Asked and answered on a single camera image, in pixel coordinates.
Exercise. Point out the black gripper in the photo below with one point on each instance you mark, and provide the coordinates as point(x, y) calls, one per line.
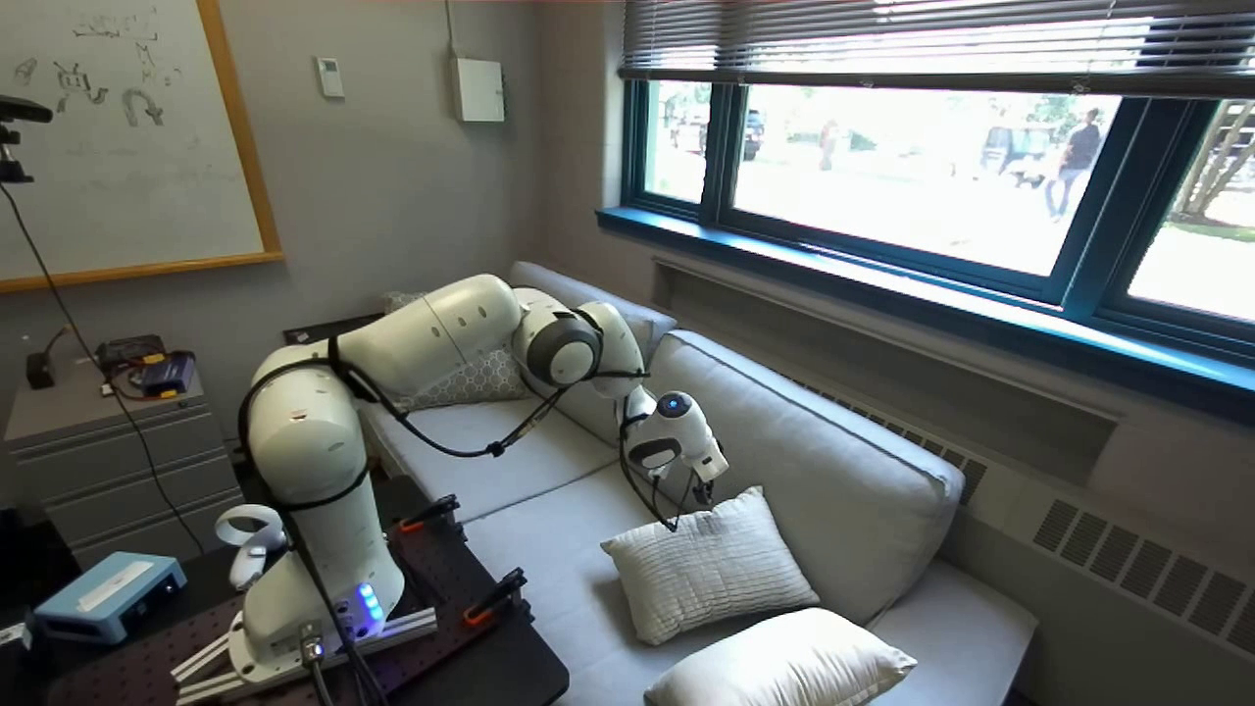
point(697, 489)

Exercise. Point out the cream striped pillow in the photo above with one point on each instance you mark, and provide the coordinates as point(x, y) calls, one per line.
point(712, 563)
point(786, 660)

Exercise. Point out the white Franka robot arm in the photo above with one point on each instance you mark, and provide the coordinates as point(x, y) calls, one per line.
point(317, 443)

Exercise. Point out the light grey sofa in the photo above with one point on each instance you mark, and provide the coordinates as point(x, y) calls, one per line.
point(838, 456)

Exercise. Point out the black orange clamp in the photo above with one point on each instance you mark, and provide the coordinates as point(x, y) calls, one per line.
point(491, 596)
point(424, 513)

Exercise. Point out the black robot table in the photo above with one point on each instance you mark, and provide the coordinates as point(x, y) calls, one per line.
point(496, 660)

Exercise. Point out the grey lattice patterned pillow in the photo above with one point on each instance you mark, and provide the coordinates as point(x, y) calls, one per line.
point(466, 379)

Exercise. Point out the wide teal framed window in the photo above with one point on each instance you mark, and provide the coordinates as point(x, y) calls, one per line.
point(917, 168)

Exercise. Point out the white cup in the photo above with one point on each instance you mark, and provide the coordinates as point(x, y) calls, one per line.
point(245, 536)

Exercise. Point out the grey window blinds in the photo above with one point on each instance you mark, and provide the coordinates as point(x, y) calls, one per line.
point(917, 41)

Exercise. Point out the black electronic device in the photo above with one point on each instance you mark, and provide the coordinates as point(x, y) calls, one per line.
point(144, 374)

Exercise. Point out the light blue box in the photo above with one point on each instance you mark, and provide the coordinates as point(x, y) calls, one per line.
point(113, 591)

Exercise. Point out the grey drawer cabinet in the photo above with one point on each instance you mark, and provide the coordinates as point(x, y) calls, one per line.
point(104, 456)

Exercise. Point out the small black item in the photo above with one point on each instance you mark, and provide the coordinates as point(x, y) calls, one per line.
point(40, 374)

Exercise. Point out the wood framed whiteboard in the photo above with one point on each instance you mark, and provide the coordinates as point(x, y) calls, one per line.
point(121, 130)

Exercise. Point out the metal robot base rail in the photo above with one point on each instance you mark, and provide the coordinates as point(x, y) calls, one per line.
point(394, 634)

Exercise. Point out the wall heater cover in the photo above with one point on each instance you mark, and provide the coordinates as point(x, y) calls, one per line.
point(1125, 549)

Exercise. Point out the white wall box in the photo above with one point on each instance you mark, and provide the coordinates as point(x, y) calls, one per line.
point(480, 91)

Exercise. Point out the white wall thermostat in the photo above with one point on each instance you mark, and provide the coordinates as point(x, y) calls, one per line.
point(331, 78)

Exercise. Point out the black mounted camera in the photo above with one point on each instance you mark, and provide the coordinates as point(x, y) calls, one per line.
point(24, 111)

